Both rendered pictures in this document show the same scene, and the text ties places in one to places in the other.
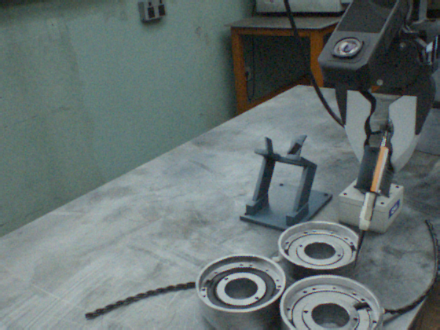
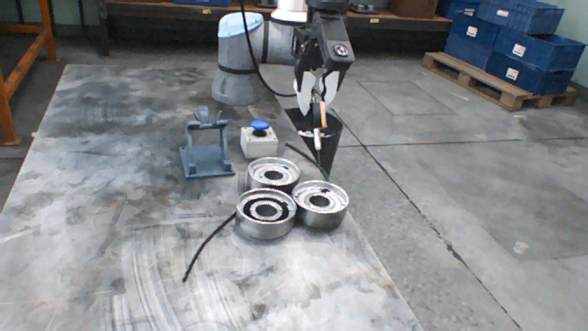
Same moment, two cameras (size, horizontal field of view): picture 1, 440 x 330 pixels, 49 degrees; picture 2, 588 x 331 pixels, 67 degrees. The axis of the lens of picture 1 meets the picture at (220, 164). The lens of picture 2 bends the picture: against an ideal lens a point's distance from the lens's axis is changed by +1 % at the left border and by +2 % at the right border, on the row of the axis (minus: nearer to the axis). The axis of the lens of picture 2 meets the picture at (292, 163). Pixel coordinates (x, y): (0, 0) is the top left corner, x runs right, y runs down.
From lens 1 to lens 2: 55 cm
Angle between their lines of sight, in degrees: 54
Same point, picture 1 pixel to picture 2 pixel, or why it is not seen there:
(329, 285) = (301, 188)
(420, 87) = not seen: hidden behind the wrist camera
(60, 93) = not seen: outside the picture
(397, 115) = (329, 82)
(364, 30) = (339, 39)
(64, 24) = not seen: outside the picture
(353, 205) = (257, 144)
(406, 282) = (313, 176)
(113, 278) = (159, 252)
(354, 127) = (305, 93)
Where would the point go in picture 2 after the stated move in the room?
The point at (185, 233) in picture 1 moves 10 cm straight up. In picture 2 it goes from (163, 203) to (161, 156)
